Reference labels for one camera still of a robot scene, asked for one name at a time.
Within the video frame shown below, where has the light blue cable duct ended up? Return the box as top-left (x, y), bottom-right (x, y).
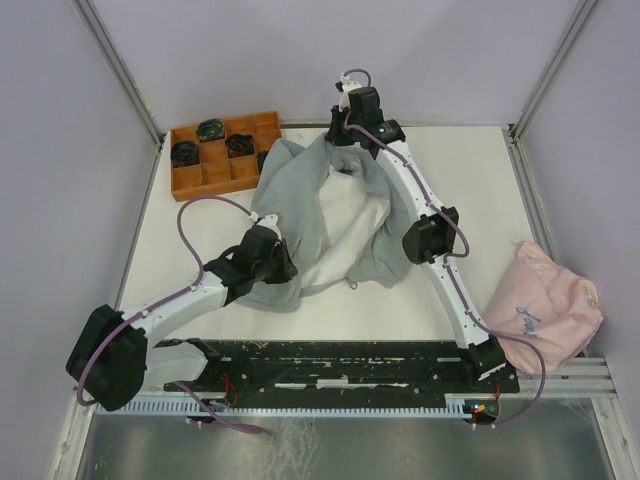
top-left (94, 392), bottom-right (476, 417)

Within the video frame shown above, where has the aluminium frame post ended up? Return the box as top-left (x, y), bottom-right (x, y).
top-left (72, 0), bottom-right (164, 145)
top-left (509, 0), bottom-right (602, 143)

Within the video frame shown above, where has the dark rolled sock left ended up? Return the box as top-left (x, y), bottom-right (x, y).
top-left (170, 141), bottom-right (200, 168)

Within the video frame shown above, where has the dark rolled sock top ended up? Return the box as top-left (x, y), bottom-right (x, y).
top-left (196, 118), bottom-right (225, 143)

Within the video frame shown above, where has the dark rolled sock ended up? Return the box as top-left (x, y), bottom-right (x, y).
top-left (256, 150), bottom-right (269, 173)
top-left (196, 118), bottom-right (225, 143)
top-left (170, 141), bottom-right (200, 168)
top-left (225, 133), bottom-right (255, 158)

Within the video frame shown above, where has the right aluminium frame post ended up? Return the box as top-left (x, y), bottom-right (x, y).
top-left (509, 0), bottom-right (602, 143)

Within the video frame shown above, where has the left aluminium frame post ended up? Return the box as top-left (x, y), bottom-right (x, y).
top-left (72, 0), bottom-right (164, 145)

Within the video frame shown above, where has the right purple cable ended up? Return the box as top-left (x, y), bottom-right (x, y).
top-left (339, 67), bottom-right (548, 429)

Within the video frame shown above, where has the wooden compartment tray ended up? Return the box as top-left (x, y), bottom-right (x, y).
top-left (169, 111), bottom-right (282, 202)

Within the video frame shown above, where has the dark rolled sock right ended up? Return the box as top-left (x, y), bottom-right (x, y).
top-left (256, 150), bottom-right (269, 173)

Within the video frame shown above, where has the aluminium front rail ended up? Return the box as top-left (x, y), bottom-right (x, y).
top-left (69, 349), bottom-right (616, 401)

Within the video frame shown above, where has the pink cloth bag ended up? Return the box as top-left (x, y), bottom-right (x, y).
top-left (483, 241), bottom-right (603, 375)

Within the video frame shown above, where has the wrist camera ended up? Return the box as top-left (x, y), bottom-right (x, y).
top-left (250, 212), bottom-right (280, 234)
top-left (336, 72), bottom-right (359, 111)

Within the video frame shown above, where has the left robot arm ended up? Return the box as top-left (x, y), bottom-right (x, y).
top-left (65, 217), bottom-right (297, 411)

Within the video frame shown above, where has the purple cable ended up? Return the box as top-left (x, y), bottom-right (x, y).
top-left (339, 67), bottom-right (548, 429)
top-left (74, 195), bottom-right (261, 407)

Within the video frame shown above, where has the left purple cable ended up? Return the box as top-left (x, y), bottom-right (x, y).
top-left (74, 195), bottom-right (261, 407)

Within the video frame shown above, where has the grey zip jacket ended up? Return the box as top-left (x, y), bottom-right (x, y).
top-left (241, 137), bottom-right (410, 312)

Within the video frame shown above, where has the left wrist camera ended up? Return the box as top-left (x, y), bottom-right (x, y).
top-left (250, 212), bottom-right (280, 234)

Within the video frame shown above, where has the dark rolled sock middle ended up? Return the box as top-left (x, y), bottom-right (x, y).
top-left (225, 133), bottom-right (255, 158)

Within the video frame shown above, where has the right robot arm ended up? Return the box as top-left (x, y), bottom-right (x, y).
top-left (326, 80), bottom-right (506, 391)

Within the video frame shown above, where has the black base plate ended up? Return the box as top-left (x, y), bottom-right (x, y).
top-left (186, 340), bottom-right (520, 409)

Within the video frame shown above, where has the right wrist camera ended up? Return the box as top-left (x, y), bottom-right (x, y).
top-left (336, 72), bottom-right (359, 111)

